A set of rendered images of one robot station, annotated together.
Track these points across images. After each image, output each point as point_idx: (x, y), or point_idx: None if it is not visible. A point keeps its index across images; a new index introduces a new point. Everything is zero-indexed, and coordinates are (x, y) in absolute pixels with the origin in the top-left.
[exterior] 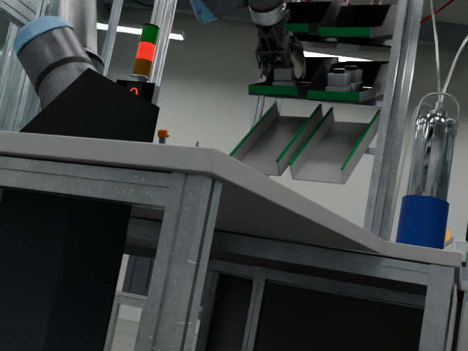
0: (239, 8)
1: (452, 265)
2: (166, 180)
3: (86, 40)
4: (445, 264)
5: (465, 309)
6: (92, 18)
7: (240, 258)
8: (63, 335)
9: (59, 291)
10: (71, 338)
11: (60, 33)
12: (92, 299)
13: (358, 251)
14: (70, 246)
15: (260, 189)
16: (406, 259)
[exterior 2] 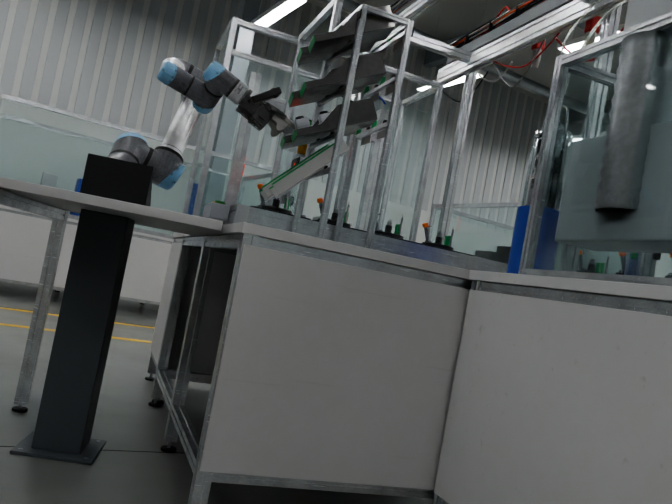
0: (211, 98)
1: (240, 231)
2: None
3: (168, 140)
4: (239, 231)
5: (469, 295)
6: (178, 127)
7: None
8: (80, 281)
9: (74, 259)
10: (86, 283)
11: (119, 140)
12: (100, 266)
13: (228, 232)
14: (79, 238)
15: (19, 188)
16: (234, 232)
